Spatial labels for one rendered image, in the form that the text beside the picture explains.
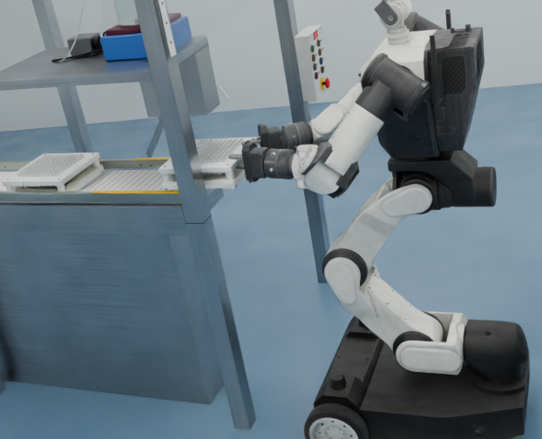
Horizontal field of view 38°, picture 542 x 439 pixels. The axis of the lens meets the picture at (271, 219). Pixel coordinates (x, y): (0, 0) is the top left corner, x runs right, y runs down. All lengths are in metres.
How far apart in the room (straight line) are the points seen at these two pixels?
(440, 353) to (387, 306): 0.21
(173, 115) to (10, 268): 1.08
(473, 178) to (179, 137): 0.83
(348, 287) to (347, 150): 0.61
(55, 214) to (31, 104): 4.09
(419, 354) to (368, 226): 0.44
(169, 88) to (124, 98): 4.17
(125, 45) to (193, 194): 0.48
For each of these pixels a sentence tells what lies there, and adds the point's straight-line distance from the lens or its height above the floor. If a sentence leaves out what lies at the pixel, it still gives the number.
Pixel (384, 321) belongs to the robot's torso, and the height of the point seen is 0.38.
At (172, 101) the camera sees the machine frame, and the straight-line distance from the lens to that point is 2.24.
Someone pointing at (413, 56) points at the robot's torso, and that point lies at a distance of 2.07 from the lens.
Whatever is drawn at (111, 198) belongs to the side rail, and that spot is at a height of 0.85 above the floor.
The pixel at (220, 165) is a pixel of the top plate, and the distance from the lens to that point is 2.34.
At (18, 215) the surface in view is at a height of 0.78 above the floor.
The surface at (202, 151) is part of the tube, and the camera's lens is 2.49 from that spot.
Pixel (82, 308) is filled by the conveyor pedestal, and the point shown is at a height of 0.38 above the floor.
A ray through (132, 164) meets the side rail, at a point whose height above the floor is 0.85.
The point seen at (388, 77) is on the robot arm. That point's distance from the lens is 1.94.
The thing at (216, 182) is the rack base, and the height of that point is 0.90.
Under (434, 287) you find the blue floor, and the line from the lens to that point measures 3.40.
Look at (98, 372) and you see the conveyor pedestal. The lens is 3.12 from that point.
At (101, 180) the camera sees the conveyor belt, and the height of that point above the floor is 0.83.
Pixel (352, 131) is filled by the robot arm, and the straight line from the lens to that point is 1.94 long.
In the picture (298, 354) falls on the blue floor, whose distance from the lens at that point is 3.09.
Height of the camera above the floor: 1.78
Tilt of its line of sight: 25 degrees down
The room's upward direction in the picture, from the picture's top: 10 degrees counter-clockwise
